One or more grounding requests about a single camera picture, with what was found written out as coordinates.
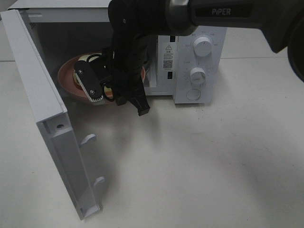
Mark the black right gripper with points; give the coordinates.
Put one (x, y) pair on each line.
(134, 22)

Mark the round door release button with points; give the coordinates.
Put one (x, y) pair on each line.
(193, 94)

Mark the pink round plate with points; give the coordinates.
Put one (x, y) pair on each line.
(67, 78)

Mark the white microwave door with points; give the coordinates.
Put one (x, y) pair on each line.
(51, 117)

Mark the white bread sandwich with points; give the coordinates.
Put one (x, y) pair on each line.
(91, 58)

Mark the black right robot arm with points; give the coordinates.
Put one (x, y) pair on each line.
(281, 22)

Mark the warning label sticker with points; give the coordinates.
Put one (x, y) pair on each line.
(168, 51)

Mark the white microwave oven body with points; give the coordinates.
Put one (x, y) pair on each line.
(64, 29)

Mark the upper white power knob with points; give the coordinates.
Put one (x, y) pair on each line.
(202, 46)

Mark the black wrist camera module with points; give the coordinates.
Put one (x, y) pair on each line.
(91, 75)

